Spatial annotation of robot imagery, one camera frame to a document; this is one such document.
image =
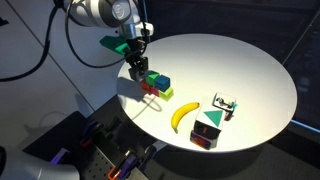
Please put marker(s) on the purple orange clamp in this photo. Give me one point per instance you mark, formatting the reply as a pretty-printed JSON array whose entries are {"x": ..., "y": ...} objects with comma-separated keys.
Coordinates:
[
  {"x": 126, "y": 165},
  {"x": 60, "y": 155},
  {"x": 90, "y": 130}
]

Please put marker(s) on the white table leg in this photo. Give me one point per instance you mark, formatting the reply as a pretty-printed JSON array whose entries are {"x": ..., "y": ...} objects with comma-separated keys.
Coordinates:
[{"x": 159, "y": 145}]

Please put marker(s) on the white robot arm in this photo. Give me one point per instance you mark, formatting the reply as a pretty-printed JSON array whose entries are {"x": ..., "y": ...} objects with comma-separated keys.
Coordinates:
[{"x": 100, "y": 11}]

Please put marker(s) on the small picture cube number four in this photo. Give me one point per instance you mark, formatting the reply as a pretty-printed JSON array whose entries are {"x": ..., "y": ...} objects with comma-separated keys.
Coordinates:
[{"x": 224, "y": 100}]

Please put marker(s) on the tall box with green triangle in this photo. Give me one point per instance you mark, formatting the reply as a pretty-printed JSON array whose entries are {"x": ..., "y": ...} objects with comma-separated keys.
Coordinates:
[{"x": 208, "y": 121}]

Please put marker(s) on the magenta block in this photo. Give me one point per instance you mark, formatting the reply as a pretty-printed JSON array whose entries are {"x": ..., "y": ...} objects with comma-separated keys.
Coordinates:
[{"x": 154, "y": 91}]

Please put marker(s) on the blue block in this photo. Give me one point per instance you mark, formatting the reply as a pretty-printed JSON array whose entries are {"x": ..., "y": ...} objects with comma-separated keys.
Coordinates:
[{"x": 162, "y": 83}]

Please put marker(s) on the green block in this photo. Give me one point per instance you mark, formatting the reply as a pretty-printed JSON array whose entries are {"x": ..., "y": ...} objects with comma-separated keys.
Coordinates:
[{"x": 153, "y": 78}]

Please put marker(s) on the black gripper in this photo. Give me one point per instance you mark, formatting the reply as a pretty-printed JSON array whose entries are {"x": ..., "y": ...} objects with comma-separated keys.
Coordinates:
[{"x": 136, "y": 50}]

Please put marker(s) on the orange block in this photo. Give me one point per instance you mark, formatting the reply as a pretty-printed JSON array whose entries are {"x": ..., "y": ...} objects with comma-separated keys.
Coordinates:
[{"x": 145, "y": 86}]

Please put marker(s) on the yellow-green block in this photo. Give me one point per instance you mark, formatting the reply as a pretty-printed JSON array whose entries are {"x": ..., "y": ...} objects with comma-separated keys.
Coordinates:
[{"x": 166, "y": 94}]

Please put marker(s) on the yellow banana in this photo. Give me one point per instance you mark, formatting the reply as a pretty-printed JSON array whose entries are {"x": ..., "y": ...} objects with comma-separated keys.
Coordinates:
[{"x": 181, "y": 113}]

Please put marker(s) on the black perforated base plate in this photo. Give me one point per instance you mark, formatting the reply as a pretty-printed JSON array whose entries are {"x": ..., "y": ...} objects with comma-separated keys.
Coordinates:
[{"x": 96, "y": 160}]

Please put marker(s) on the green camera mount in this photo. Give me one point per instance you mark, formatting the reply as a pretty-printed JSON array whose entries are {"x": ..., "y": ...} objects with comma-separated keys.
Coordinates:
[{"x": 115, "y": 45}]

